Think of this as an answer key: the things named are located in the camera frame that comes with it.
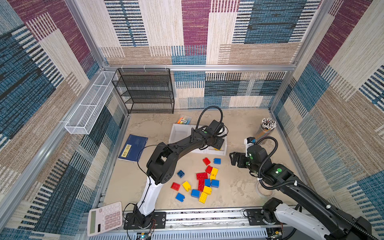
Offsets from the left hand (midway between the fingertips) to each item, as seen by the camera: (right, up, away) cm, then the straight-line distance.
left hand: (219, 140), depth 92 cm
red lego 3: (-25, -24, -10) cm, 37 cm away
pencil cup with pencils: (+27, +9, -5) cm, 29 cm away
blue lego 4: (-8, -23, -8) cm, 25 cm away
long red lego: (-10, -20, -5) cm, 23 cm away
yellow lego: (-4, -18, -5) cm, 19 cm away
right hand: (+7, -8, -13) cm, 17 cm away
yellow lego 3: (-8, -26, -11) cm, 29 cm away
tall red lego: (-12, -23, -9) cm, 27 cm away
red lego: (-8, -13, +2) cm, 15 cm away
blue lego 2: (-23, -29, -12) cm, 39 cm away
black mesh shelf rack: (-51, +34, +18) cm, 64 cm away
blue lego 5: (-4, -23, -8) cm, 25 cm away
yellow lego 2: (-19, -24, -11) cm, 32 cm away
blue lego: (-1, -13, 0) cm, 13 cm away
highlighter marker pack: (-22, +12, +19) cm, 32 cm away
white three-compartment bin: (-26, +4, +13) cm, 30 cm away
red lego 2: (-7, -17, -3) cm, 18 cm away
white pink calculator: (-58, -36, -20) cm, 71 cm away
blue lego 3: (-15, -27, -12) cm, 33 cm away
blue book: (-55, -6, +6) cm, 55 cm away
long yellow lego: (-11, -29, -13) cm, 34 cm away
